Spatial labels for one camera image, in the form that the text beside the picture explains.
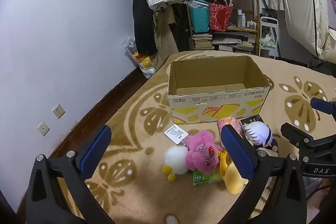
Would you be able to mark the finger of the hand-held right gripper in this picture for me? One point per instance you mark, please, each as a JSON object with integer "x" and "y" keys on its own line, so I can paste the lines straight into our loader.
{"x": 294, "y": 133}
{"x": 321, "y": 105}

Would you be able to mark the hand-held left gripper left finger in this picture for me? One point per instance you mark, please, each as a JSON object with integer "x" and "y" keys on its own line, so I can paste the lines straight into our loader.
{"x": 94, "y": 153}

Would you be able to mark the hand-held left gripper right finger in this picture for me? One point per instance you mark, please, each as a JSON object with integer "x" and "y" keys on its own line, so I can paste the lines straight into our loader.
{"x": 236, "y": 153}

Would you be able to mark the yellow bear plush toy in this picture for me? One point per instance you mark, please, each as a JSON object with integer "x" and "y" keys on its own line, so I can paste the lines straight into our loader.
{"x": 233, "y": 182}

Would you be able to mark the white-haired plush doll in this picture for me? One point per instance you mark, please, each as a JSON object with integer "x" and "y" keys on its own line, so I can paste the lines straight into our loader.
{"x": 258, "y": 132}

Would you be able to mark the pink plush toy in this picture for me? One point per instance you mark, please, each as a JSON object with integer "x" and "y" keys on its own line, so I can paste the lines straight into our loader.
{"x": 199, "y": 150}

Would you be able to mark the printed cardboard box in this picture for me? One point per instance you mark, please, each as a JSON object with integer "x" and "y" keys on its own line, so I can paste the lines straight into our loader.
{"x": 210, "y": 106}

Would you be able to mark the white pompom plush toy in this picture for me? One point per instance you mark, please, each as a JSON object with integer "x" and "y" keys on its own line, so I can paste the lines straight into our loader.
{"x": 174, "y": 161}

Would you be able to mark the pink tissue pack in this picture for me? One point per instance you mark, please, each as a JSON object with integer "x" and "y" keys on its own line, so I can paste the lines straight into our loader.
{"x": 233, "y": 123}

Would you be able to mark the black tissue pack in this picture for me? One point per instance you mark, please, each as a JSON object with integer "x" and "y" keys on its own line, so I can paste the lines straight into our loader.
{"x": 253, "y": 119}

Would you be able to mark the green tissue pack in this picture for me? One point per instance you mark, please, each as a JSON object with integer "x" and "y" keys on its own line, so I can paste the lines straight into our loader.
{"x": 203, "y": 178}

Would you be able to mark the beige patterned rug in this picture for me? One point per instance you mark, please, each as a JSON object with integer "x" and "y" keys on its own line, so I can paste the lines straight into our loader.
{"x": 131, "y": 200}

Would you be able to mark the white paper tag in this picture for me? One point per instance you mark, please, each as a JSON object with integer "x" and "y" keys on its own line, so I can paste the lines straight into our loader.
{"x": 176, "y": 133}

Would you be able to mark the white cart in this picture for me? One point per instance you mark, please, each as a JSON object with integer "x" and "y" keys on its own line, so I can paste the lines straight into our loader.
{"x": 276, "y": 37}

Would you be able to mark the green and white plush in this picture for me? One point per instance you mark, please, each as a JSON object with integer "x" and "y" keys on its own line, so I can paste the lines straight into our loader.
{"x": 267, "y": 39}

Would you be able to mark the clear plastic bag of toys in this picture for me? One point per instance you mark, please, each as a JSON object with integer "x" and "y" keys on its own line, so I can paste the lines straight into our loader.
{"x": 143, "y": 61}

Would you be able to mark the white covered chair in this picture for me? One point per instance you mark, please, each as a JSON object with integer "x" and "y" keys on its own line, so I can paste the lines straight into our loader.
{"x": 299, "y": 3}

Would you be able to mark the stack of magazines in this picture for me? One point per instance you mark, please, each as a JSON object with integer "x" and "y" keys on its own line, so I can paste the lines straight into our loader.
{"x": 233, "y": 43}

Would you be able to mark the row of small bottles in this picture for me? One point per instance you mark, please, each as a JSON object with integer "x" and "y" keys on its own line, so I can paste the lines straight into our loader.
{"x": 248, "y": 23}

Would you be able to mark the stack of books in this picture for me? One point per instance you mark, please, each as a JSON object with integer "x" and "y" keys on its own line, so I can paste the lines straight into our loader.
{"x": 202, "y": 41}

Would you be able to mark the red gift bag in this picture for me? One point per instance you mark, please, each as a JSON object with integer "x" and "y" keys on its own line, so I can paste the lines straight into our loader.
{"x": 220, "y": 16}

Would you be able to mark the beige garment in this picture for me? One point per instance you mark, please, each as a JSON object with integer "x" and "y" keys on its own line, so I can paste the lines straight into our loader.
{"x": 165, "y": 37}

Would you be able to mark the black coat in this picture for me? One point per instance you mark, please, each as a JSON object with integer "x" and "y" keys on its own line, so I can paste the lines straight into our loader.
{"x": 143, "y": 22}

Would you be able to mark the teal bag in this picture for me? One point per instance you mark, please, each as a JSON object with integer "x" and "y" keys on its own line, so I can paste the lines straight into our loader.
{"x": 199, "y": 18}

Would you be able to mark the white wall socket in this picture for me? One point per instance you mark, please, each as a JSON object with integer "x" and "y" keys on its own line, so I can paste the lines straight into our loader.
{"x": 58, "y": 111}
{"x": 43, "y": 129}

